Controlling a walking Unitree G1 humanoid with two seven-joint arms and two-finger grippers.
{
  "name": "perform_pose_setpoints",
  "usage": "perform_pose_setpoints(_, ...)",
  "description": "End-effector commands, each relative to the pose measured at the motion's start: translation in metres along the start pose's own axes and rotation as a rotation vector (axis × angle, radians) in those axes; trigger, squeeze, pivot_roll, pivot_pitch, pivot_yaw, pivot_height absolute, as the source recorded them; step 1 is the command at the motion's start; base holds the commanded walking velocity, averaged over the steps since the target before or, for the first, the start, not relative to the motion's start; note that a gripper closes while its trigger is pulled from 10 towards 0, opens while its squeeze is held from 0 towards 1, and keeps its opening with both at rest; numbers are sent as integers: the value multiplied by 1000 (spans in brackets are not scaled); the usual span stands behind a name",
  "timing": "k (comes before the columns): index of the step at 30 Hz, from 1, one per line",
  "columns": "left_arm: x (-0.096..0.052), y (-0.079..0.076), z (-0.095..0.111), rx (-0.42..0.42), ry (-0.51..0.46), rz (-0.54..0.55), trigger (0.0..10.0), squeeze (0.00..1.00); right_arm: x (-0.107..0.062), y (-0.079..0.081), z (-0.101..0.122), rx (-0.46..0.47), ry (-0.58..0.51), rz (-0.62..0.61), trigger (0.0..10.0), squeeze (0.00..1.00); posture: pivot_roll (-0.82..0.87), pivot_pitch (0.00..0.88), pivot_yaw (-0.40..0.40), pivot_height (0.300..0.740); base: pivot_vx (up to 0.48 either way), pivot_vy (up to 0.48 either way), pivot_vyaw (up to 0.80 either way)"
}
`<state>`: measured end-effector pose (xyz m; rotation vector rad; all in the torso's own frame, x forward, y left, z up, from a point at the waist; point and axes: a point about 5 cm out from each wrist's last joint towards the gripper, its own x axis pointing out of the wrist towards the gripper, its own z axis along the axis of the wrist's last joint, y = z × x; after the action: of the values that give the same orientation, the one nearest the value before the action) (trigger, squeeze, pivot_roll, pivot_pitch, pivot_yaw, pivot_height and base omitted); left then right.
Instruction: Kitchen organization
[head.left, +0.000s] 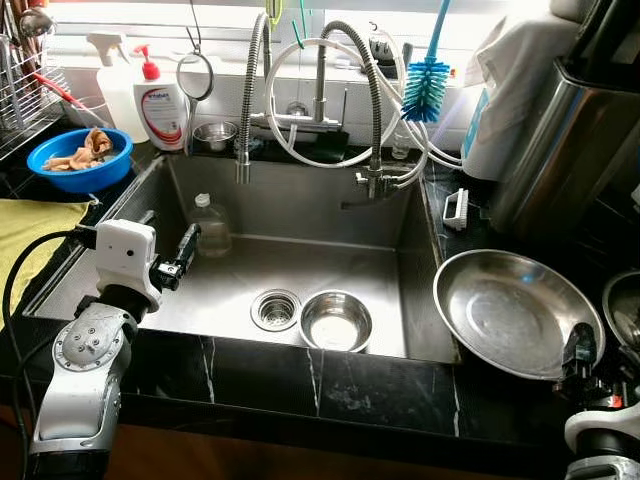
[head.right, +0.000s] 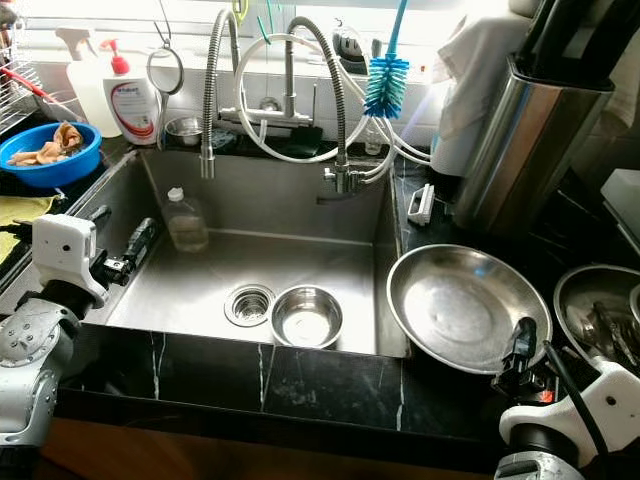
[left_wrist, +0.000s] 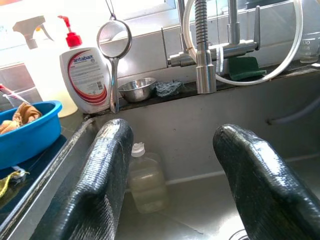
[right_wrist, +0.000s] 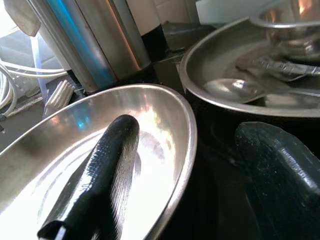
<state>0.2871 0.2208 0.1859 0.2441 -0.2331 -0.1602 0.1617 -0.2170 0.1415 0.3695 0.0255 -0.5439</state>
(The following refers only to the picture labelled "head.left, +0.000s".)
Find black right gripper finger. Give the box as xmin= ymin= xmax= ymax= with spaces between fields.
xmin=563 ymin=322 xmax=599 ymax=376

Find round steel plate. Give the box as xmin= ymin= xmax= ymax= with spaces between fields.
xmin=602 ymin=270 xmax=640 ymax=351
xmin=432 ymin=249 xmax=606 ymax=381

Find clear plastic bottle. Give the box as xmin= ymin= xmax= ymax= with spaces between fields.
xmin=190 ymin=193 xmax=233 ymax=259

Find blue plastic bowl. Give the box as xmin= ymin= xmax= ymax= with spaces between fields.
xmin=27 ymin=127 xmax=134 ymax=194

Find pale raw meat pieces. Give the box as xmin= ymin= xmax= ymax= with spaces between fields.
xmin=42 ymin=128 xmax=116 ymax=171

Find small steel bowl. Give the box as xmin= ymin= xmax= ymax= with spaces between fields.
xmin=192 ymin=121 xmax=238 ymax=153

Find white soap bottle red pump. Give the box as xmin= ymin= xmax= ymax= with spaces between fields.
xmin=133 ymin=43 xmax=193 ymax=153

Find steel sink drain strainer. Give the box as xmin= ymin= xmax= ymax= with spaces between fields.
xmin=250 ymin=289 xmax=302 ymax=333

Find stainless steel sink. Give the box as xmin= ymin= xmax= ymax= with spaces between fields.
xmin=25 ymin=150 xmax=461 ymax=363

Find yellow cloth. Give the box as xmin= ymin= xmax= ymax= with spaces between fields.
xmin=0 ymin=198 xmax=96 ymax=331

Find white spray bottle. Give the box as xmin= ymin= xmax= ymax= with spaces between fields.
xmin=85 ymin=32 xmax=151 ymax=141

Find round steel mesh strainer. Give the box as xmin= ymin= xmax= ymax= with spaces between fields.
xmin=175 ymin=50 xmax=215 ymax=156

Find dark green sponge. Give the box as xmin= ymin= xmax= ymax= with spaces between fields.
xmin=315 ymin=140 xmax=351 ymax=166

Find steel knife block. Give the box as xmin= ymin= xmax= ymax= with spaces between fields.
xmin=487 ymin=60 xmax=640 ymax=241

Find small white clip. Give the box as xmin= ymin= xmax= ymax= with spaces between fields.
xmin=443 ymin=190 xmax=471 ymax=231

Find black knife holder insert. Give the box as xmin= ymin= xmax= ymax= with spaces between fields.
xmin=565 ymin=0 xmax=640 ymax=91

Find white towel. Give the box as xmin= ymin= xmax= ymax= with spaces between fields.
xmin=460 ymin=0 xmax=591 ymax=183

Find blue bottle brush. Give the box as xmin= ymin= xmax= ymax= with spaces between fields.
xmin=400 ymin=0 xmax=453 ymax=124

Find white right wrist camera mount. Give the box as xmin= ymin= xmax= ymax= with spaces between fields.
xmin=565 ymin=400 xmax=640 ymax=451

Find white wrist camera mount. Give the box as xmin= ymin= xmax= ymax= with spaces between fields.
xmin=565 ymin=400 xmax=640 ymax=451
xmin=93 ymin=219 xmax=163 ymax=311

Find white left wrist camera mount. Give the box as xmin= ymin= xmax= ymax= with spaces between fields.
xmin=93 ymin=219 xmax=163 ymax=311

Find white looped hose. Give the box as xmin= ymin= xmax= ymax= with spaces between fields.
xmin=262 ymin=35 xmax=466 ymax=171

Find steel corrugated sprayer hose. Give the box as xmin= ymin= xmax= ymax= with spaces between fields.
xmin=235 ymin=10 xmax=273 ymax=186

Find steel wire dish rack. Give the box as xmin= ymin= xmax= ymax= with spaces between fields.
xmin=0 ymin=0 xmax=76 ymax=161

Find steel wall tap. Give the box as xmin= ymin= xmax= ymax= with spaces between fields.
xmin=250 ymin=45 xmax=346 ymax=136

